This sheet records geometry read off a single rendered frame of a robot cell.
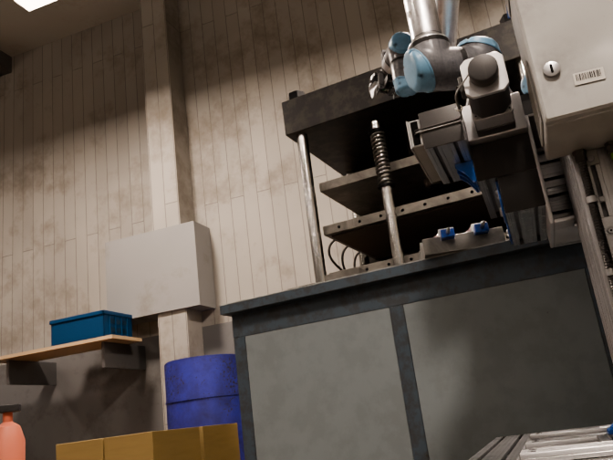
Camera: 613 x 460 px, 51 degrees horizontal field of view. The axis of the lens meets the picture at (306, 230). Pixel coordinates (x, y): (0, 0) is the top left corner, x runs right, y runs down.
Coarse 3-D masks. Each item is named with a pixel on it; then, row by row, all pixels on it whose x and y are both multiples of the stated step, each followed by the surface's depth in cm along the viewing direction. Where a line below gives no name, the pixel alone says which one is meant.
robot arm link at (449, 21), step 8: (440, 0) 194; (448, 0) 193; (456, 0) 194; (440, 8) 195; (448, 8) 194; (456, 8) 195; (440, 16) 196; (448, 16) 195; (456, 16) 196; (448, 24) 196; (456, 24) 197; (448, 32) 197; (456, 32) 198; (456, 40) 200
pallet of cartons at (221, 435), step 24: (168, 432) 376; (192, 432) 399; (216, 432) 423; (72, 456) 378; (96, 456) 372; (120, 456) 366; (144, 456) 360; (168, 456) 371; (192, 456) 393; (216, 456) 416
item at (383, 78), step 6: (378, 72) 224; (384, 72) 216; (378, 78) 223; (384, 78) 222; (390, 78) 216; (378, 84) 223; (384, 84) 220; (390, 84) 218; (378, 90) 222; (384, 90) 224; (390, 90) 223
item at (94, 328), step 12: (96, 312) 554; (108, 312) 558; (60, 324) 566; (72, 324) 562; (84, 324) 557; (96, 324) 553; (108, 324) 556; (120, 324) 572; (60, 336) 563; (72, 336) 559; (84, 336) 554; (96, 336) 550
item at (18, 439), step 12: (0, 408) 245; (12, 408) 246; (12, 420) 248; (0, 432) 242; (12, 432) 243; (0, 444) 239; (12, 444) 241; (24, 444) 246; (0, 456) 238; (12, 456) 240; (24, 456) 244
